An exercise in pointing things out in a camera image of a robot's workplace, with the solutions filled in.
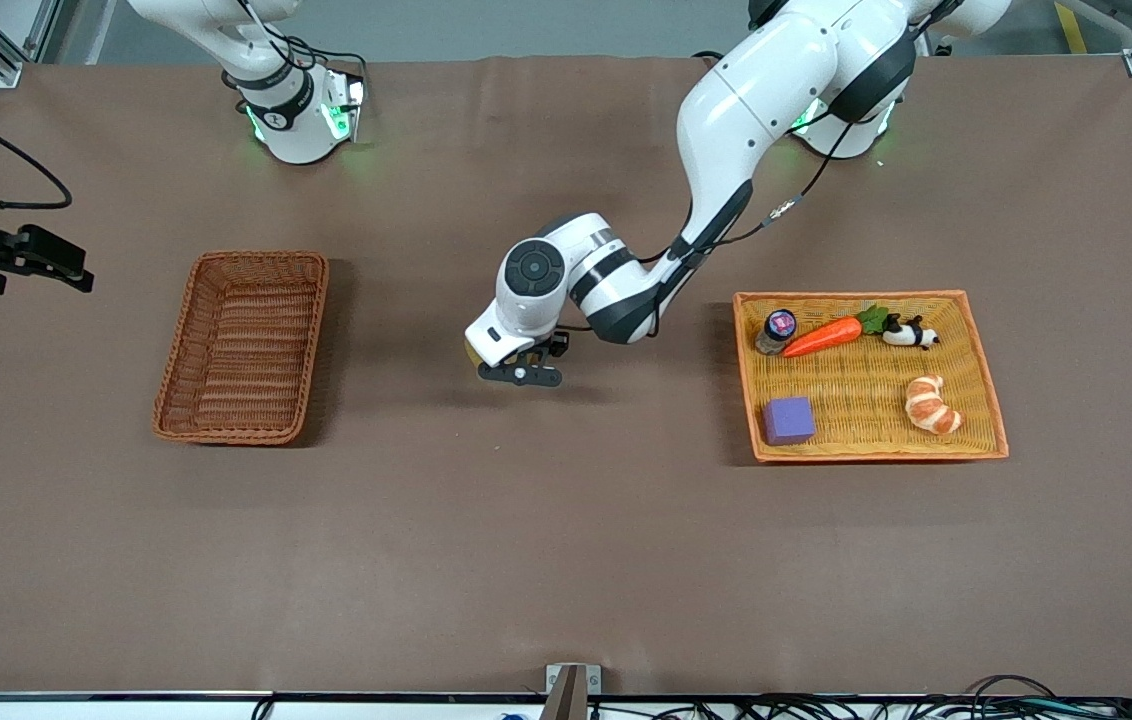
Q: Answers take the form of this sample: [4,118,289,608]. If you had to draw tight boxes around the brown wicker basket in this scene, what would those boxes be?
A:
[152,250,331,446]

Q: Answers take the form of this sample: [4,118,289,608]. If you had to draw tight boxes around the orange wicker basket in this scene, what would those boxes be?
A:
[732,290,1011,464]

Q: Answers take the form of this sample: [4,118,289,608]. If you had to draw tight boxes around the brown table cover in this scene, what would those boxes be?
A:
[0,52,1132,699]

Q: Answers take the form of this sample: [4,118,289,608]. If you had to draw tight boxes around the small dark capped bottle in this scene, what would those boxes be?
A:
[755,309,799,356]

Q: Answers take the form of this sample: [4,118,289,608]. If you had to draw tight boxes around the purple cube block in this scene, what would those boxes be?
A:
[762,396,817,446]

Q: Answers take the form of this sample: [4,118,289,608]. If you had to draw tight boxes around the orange toy carrot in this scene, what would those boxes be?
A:
[782,306,890,359]

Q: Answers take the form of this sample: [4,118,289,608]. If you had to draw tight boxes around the small toy panda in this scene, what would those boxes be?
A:
[881,314,941,351]

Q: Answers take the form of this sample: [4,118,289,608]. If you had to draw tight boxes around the toy croissant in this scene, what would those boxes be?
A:
[904,375,964,436]

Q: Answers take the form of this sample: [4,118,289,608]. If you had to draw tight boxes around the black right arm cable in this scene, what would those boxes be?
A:
[0,90,74,212]

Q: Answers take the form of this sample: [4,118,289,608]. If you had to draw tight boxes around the grey metal camera bracket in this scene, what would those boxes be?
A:
[538,663,603,720]

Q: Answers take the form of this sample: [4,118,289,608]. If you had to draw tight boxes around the black cable bundle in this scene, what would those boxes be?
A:
[586,674,1132,720]

